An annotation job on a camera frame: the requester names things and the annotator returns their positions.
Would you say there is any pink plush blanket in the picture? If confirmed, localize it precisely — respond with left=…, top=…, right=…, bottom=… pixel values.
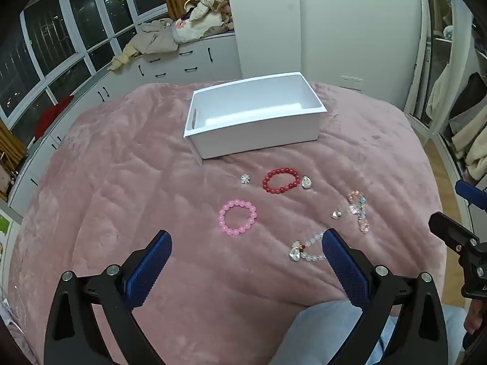
left=8, top=82, right=444, bottom=365

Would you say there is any person's right hand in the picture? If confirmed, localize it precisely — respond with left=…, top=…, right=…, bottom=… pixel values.
left=464, top=300, right=487, bottom=335

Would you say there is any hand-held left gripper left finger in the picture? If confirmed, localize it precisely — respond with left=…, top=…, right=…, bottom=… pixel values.
left=44, top=230, right=173, bottom=365

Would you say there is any cream hanging towel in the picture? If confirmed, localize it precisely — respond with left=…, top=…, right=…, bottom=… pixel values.
left=426, top=70, right=452, bottom=126

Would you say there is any white plastic storage box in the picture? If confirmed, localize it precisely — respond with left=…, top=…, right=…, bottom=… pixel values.
left=183, top=71, right=328, bottom=159

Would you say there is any dark hanging garment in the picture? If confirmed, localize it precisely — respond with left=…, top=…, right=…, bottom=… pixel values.
left=451, top=72, right=487, bottom=119

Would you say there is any pink bead bracelet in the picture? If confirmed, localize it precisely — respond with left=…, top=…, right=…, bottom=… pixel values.
left=218, top=199, right=258, bottom=238

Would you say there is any cream hanging garment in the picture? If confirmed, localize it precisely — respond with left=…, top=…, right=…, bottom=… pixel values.
left=451, top=116, right=487, bottom=183

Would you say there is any red cloth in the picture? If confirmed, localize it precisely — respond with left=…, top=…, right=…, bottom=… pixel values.
left=35, top=96, right=74, bottom=137

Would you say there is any beige jacket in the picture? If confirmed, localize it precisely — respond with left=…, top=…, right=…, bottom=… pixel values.
left=107, top=21, right=179, bottom=71

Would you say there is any large grid window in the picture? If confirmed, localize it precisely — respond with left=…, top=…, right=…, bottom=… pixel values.
left=0, top=0, right=168, bottom=124

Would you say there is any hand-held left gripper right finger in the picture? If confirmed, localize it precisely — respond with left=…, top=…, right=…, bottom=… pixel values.
left=321, top=228, right=450, bottom=365

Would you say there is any white open wardrobe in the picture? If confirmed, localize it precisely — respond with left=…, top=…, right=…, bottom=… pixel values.
left=403, top=0, right=487, bottom=183

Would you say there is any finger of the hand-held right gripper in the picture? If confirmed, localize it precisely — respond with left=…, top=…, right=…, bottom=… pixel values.
left=429, top=212, right=480, bottom=255
left=455, top=180, right=487, bottom=211

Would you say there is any red bead bracelet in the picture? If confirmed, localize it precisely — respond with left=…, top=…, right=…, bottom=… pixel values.
left=262, top=167, right=302, bottom=194

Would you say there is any multicolour crystal bead bracelet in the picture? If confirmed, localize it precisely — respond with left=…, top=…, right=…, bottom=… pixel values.
left=347, top=190, right=371, bottom=234

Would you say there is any white bead bracelet with heart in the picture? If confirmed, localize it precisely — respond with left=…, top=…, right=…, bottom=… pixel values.
left=287, top=232, right=328, bottom=263

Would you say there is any person's light blue pants leg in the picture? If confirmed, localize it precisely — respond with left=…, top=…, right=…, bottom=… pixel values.
left=266, top=300, right=468, bottom=365

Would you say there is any white drawer cabinet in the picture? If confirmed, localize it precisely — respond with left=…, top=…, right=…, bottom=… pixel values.
left=8, top=32, right=242, bottom=214

